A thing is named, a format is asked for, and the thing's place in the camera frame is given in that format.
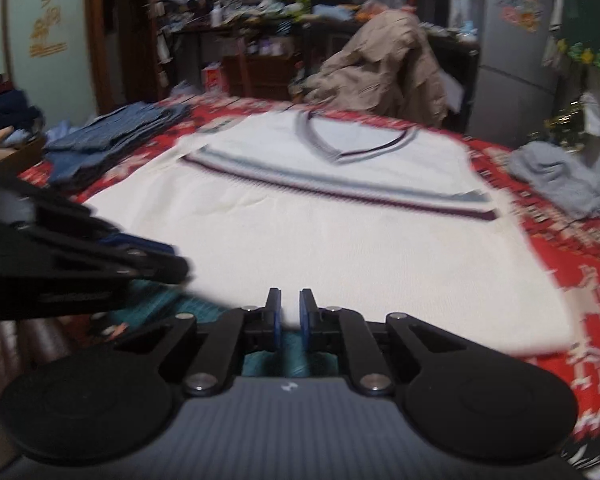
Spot green cutting mat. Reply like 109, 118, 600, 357
105, 282, 339, 389

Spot grey refrigerator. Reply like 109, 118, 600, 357
467, 0, 558, 148

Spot cardboard box of clothes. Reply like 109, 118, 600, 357
0, 74, 45, 174

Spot cluttered dark desk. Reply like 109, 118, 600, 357
175, 0, 480, 128

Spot red christmas pattern blanket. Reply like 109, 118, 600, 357
17, 94, 600, 470

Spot folded blue jeans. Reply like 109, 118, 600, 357
44, 102, 192, 193

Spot grey knit sweater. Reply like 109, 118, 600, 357
506, 141, 600, 220

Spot white knit sweater vest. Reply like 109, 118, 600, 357
90, 134, 576, 356

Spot beige jacket on chair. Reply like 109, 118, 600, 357
304, 10, 448, 128

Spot small christmas tree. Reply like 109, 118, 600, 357
528, 101, 588, 154

